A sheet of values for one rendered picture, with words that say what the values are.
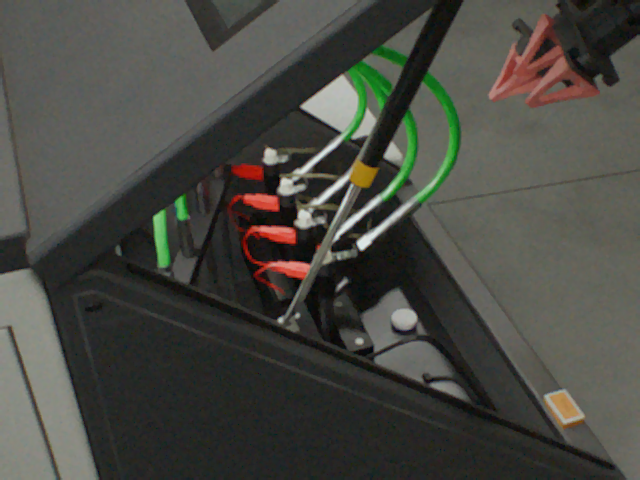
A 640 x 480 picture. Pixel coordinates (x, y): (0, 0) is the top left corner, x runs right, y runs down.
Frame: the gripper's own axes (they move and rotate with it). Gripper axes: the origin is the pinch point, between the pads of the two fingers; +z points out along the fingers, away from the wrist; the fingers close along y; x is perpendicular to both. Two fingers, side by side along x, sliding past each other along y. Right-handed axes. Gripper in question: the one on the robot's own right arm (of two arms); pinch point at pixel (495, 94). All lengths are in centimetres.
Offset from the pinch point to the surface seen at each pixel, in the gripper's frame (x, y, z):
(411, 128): 7.6, 9.2, 8.9
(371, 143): 51, 36, -2
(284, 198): 4.1, 12.2, 29.5
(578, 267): -100, -127, 44
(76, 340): 59, 45, 22
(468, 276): 6.6, -16.8, 21.0
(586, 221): -121, -134, 37
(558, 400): 33.1, -20.1, 15.6
